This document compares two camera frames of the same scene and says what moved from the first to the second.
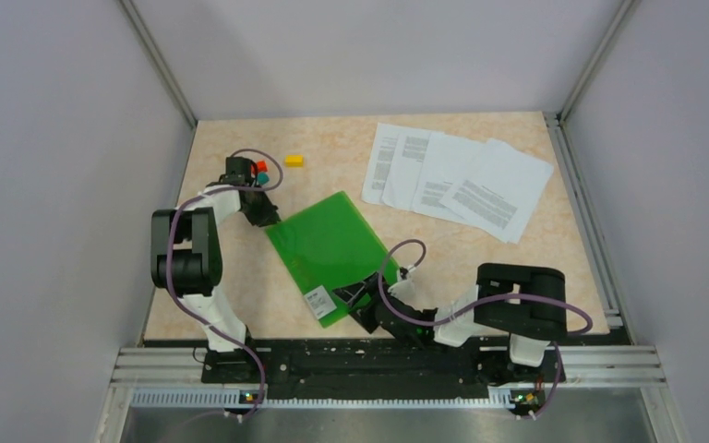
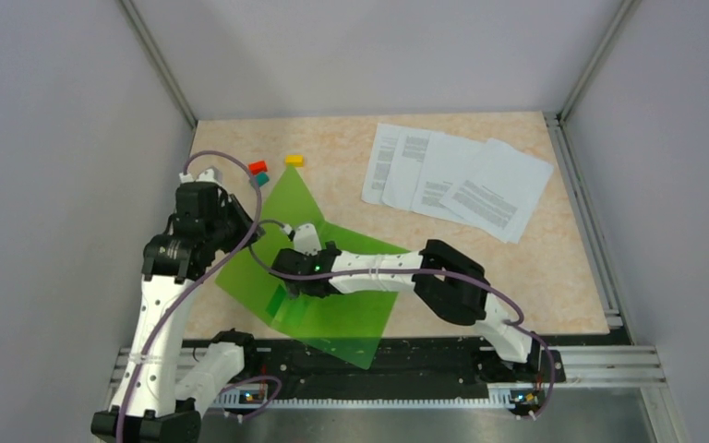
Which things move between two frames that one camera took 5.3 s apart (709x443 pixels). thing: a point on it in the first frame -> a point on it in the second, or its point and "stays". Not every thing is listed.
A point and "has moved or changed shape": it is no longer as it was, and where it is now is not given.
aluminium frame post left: x=161 y=62 stays
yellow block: x=294 y=161 stays
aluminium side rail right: x=599 y=260 stays
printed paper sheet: x=380 y=159 stays
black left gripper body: x=261 y=209 -> x=230 y=227
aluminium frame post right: x=613 y=31 stays
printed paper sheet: x=501 y=191 stays
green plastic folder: x=327 y=245 has moved or changed shape
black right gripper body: x=382 y=293 -> x=295 y=289
